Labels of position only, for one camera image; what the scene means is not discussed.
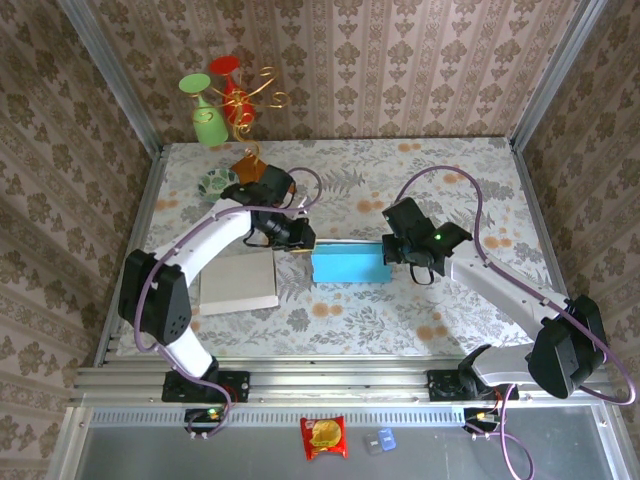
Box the blue paper box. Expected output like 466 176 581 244
309 239 394 285

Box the white paper box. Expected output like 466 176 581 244
198 249 280 317

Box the black connector box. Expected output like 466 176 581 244
463 407 506 432
184 407 226 434

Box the brown wooden board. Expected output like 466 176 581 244
230 155 298 196

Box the green patterned bowl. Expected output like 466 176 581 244
197 168 240 202

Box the green wine glass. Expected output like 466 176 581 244
178 73 230 149

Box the floral tablecloth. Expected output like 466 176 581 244
117 137 576 359

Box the red wine glass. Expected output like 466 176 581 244
208 56 257 126

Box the red snack packet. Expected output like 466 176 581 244
299 415 349 461

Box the grey metal panel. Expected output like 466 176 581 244
47 404 639 480

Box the gold wire glass rack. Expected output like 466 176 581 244
199 65 290 186

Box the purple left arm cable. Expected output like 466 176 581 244
134 166 322 441

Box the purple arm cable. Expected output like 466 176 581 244
398 165 640 480
134 166 322 441

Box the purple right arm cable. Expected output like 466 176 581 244
398 165 640 480

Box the aluminium table side rail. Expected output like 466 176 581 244
93 147 167 369
510 142 590 364

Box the aluminium mounting rail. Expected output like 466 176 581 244
69 364 614 406

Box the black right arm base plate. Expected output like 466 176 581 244
427 368 520 402

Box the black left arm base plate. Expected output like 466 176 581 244
160 370 251 404

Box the aluminium frame post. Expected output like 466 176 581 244
55 0 164 156
509 0 614 151

